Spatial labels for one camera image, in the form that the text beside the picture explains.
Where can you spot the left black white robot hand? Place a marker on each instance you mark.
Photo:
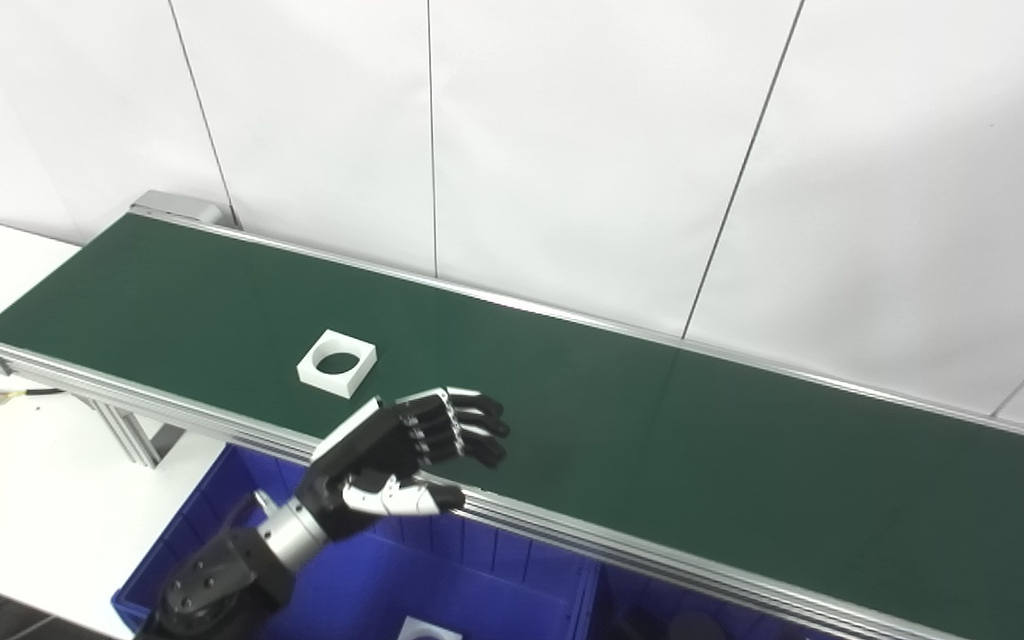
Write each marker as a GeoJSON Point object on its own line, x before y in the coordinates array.
{"type": "Point", "coordinates": [370, 453]}

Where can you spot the blue bin with black parts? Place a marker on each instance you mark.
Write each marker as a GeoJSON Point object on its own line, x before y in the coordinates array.
{"type": "Point", "coordinates": [628, 591]}

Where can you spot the blue bin with white parts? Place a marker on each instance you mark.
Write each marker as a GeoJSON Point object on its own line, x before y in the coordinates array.
{"type": "Point", "coordinates": [441, 587]}

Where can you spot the black cylindrical part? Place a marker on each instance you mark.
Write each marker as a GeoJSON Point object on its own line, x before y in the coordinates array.
{"type": "Point", "coordinates": [697, 627]}

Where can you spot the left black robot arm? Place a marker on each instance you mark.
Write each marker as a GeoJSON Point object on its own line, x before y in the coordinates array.
{"type": "Point", "coordinates": [219, 587]}

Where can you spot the white square part round hole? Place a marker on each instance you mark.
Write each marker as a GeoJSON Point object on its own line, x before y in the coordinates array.
{"type": "Point", "coordinates": [348, 384]}
{"type": "Point", "coordinates": [414, 629]}

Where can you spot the green conveyor belt aluminium frame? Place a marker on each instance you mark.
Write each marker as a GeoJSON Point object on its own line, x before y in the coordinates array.
{"type": "Point", "coordinates": [654, 427]}

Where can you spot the aluminium conveyor support leg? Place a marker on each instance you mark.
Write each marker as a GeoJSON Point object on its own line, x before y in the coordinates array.
{"type": "Point", "coordinates": [134, 436]}

